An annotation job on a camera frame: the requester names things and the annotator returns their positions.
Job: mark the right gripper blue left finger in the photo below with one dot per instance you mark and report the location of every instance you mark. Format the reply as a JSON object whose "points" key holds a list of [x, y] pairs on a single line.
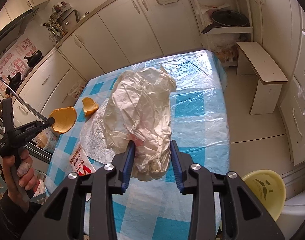
{"points": [[126, 167]]}

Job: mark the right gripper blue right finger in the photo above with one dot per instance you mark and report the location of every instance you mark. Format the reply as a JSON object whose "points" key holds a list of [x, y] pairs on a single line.
{"points": [[177, 166]]}

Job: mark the white wax paper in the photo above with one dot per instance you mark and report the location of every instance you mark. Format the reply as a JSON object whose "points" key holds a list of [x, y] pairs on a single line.
{"points": [[138, 109]]}

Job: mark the red white paper food bag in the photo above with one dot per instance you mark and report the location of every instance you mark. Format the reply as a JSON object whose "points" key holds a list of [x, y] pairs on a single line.
{"points": [[80, 162]]}

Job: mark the small orange peel piece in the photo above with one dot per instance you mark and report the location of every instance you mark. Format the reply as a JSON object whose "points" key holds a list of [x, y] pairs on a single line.
{"points": [[89, 106]]}

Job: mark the yellow plastic trash bucket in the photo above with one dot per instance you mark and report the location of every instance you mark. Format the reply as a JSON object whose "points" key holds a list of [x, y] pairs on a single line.
{"points": [[269, 188]]}

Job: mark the white lower kitchen cabinets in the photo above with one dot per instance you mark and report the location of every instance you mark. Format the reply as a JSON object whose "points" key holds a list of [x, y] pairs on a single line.
{"points": [[125, 32]]}

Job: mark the left hand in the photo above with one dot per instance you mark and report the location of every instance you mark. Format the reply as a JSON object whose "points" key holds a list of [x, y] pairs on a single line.
{"points": [[27, 178]]}

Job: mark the floral patterned waste bin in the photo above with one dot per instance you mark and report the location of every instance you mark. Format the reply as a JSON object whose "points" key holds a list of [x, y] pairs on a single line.
{"points": [[77, 89]]}

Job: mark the black wok on stove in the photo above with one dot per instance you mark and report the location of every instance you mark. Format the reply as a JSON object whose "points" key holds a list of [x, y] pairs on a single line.
{"points": [[33, 60]]}

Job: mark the black range hood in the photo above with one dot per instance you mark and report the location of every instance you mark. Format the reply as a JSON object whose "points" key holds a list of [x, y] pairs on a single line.
{"points": [[12, 31]]}

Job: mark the utensil rack on counter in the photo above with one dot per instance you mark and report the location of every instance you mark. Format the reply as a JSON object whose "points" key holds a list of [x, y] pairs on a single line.
{"points": [[53, 25]]}

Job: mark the white wooden stool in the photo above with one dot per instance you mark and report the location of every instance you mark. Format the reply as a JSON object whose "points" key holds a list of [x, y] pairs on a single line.
{"points": [[254, 59]]}

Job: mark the black frying pan with lid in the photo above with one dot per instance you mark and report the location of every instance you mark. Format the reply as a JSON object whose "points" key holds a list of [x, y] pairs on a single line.
{"points": [[226, 18]]}

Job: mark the white storage shelf rack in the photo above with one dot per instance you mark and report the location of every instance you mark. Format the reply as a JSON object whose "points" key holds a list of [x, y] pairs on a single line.
{"points": [[222, 40]]}

